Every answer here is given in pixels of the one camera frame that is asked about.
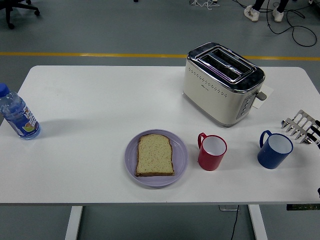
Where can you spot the person's white shoe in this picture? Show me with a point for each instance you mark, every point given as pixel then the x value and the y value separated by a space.
pixel 278 15
pixel 251 13

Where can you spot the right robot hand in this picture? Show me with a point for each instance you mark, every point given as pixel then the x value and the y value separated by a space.
pixel 316 133

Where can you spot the white paper card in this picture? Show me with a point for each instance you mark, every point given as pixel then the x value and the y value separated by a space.
pixel 267 90

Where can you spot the lilac round plate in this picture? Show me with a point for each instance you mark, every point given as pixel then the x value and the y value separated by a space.
pixel 180 155

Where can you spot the white table leg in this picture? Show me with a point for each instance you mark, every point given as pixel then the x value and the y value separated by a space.
pixel 73 225
pixel 257 225

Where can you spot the black office chair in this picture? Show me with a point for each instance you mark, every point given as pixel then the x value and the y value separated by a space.
pixel 10 12

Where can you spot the grey under-table bracket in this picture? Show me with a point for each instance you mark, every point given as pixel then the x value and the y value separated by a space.
pixel 226 207

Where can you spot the person's leg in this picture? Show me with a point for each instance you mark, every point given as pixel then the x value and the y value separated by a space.
pixel 283 5
pixel 258 4

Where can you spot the silver metal toast rack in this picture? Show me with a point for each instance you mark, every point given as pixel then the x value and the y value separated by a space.
pixel 303 122

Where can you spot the slice of toast bread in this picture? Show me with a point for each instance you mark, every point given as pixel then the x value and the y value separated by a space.
pixel 155 157

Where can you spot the blue enamel cup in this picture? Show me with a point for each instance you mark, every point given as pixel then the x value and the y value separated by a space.
pixel 272 157

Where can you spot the dark green under-table device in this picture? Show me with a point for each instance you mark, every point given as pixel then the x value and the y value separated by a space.
pixel 300 207

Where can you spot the red enamel cup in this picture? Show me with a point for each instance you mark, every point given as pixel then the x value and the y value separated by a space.
pixel 210 162

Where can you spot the water bottle with blue cap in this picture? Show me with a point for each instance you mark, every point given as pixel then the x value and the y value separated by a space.
pixel 17 115

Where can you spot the cream and chrome toaster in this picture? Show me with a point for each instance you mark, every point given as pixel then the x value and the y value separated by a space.
pixel 212 100

